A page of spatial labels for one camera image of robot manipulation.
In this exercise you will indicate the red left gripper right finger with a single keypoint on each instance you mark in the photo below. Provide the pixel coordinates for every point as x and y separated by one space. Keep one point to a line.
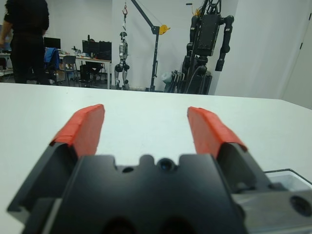
209 134

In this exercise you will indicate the white door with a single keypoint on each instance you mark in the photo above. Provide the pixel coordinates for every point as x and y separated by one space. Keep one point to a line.
304 73

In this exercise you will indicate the standing person in black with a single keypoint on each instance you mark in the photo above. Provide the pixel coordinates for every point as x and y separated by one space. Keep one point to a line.
26 36

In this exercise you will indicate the black humanoid robot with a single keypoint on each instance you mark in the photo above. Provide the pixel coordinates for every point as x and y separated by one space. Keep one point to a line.
207 36

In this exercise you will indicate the yellow winch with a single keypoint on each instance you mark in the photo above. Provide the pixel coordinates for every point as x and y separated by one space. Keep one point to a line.
163 29

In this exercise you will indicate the grey office chair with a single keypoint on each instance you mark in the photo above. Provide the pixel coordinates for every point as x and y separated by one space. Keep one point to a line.
69 63

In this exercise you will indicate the red crane hook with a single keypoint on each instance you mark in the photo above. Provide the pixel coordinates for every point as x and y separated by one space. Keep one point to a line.
125 10

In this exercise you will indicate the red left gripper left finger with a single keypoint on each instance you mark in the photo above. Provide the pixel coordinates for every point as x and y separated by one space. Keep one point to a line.
83 131

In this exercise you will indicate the seated person at desk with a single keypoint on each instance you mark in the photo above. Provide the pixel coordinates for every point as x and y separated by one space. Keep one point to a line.
92 68

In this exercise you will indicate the black crane gantry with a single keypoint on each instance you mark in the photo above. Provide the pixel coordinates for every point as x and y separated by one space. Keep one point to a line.
155 48

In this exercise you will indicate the black computer monitor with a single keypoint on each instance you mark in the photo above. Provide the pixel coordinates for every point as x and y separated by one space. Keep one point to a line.
52 42
90 46

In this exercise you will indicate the white office desk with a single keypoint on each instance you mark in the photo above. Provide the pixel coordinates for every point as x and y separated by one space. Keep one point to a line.
97 61

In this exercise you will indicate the blue jacket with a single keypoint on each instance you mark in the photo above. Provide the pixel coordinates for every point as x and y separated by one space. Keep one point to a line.
51 58

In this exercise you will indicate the pale green bag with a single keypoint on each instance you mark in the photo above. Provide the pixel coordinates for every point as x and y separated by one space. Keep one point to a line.
167 78

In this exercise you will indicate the hanging silver humanoid robot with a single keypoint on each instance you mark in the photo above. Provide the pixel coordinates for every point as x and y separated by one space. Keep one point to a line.
123 48

